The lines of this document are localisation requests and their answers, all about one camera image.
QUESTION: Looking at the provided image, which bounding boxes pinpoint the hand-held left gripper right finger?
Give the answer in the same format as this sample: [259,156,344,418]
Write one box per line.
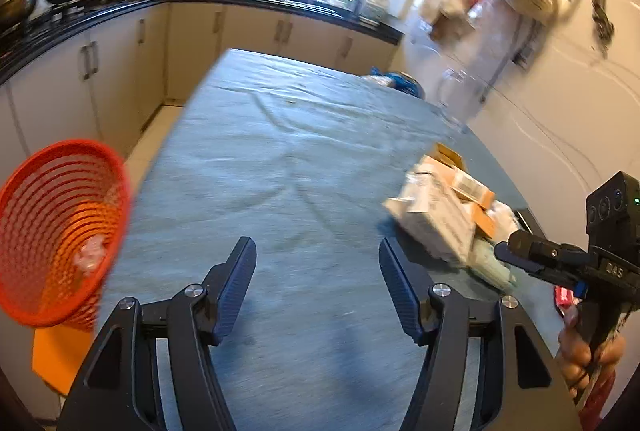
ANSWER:
[378,237,583,431]

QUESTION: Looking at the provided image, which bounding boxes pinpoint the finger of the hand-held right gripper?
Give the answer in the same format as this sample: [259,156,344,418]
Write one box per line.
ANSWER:
[506,229,596,264]
[494,243,591,298]

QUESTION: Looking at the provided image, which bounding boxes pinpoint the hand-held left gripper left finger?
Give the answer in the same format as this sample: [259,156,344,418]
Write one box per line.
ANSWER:
[57,236,258,431]

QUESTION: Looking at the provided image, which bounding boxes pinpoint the pale green packet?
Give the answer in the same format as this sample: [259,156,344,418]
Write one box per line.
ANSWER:
[467,238,519,290]

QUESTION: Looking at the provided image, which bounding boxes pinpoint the white tissue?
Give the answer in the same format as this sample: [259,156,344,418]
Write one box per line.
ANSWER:
[487,203,522,244]

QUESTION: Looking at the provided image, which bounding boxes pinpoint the white red label medicine box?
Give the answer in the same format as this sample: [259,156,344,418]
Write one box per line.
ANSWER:
[384,155,482,268]

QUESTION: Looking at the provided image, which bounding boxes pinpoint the barcode labelled cardboard box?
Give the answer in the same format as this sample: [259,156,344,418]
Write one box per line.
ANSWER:
[447,168,497,232]

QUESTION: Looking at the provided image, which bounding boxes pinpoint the red mesh basket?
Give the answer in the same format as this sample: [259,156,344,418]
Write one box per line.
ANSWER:
[0,139,133,330]

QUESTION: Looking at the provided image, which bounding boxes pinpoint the person's right forearm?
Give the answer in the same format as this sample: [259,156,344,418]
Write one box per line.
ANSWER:
[582,363,621,429]

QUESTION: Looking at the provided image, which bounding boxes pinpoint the person's right hand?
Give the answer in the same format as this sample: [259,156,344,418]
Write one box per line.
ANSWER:
[557,306,627,407]

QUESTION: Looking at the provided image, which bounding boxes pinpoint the red snack packet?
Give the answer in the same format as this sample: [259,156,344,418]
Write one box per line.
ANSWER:
[554,287,578,318]

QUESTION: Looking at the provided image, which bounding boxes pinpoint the crumpled clear plastic wrapper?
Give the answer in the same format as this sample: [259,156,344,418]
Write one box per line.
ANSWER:
[75,235,109,273]

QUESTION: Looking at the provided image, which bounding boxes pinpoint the orange plastic stool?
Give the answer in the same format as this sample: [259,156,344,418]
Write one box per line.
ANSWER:
[32,325,97,397]

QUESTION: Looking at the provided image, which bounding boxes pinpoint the blue plastic bag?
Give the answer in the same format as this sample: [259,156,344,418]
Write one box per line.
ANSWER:
[369,67,427,100]

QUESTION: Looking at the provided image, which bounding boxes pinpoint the beige kitchen base cabinets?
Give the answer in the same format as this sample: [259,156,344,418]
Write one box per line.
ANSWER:
[0,3,401,174]

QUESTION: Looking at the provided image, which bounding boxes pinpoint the pale green container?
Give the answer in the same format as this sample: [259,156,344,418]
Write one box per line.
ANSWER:
[359,0,389,22]

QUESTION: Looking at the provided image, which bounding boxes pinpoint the black kitchen countertop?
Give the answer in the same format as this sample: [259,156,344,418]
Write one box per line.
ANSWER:
[0,0,404,82]

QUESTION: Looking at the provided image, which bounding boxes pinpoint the black gas stove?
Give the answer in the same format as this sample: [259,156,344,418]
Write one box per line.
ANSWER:
[0,0,108,49]

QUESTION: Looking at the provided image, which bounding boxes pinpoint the steel pot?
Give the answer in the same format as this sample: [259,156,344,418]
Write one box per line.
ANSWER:
[0,0,41,30]

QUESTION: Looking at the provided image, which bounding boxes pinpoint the wall socket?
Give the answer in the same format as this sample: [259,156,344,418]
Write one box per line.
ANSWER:
[512,42,537,70]

